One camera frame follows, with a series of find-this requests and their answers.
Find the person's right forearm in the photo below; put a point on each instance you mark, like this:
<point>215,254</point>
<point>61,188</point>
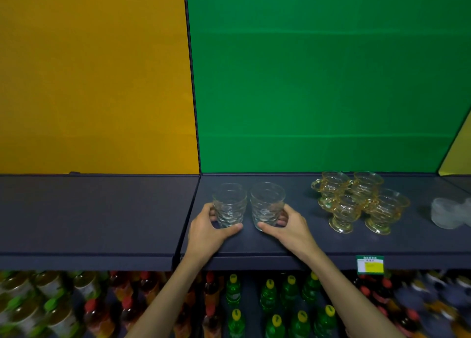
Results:
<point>353,301</point>

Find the person's right hand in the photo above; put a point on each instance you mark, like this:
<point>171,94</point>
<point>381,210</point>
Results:
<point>294,235</point>

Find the group of green soda bottles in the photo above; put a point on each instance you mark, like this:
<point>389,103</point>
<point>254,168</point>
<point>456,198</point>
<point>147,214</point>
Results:
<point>290,297</point>

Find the group of dark jugs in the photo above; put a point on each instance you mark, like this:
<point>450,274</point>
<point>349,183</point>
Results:
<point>441,293</point>

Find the person's left hand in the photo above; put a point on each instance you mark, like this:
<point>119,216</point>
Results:
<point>206,238</point>

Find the person's left forearm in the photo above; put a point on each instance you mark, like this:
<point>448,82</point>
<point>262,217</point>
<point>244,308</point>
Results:
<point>169,304</point>

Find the pale yellow back panel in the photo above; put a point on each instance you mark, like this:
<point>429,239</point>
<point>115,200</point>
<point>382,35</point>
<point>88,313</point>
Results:
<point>460,154</point>

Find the orange back panel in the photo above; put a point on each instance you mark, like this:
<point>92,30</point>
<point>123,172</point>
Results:
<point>92,73</point>

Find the green yellow price label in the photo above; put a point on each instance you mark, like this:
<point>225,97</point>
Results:
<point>369,264</point>

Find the group of amber red-capped bottles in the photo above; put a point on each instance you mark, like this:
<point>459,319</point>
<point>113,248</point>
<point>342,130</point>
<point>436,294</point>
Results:
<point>128,304</point>

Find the green back panel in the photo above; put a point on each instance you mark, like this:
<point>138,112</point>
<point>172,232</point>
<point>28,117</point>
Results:
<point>324,73</point>

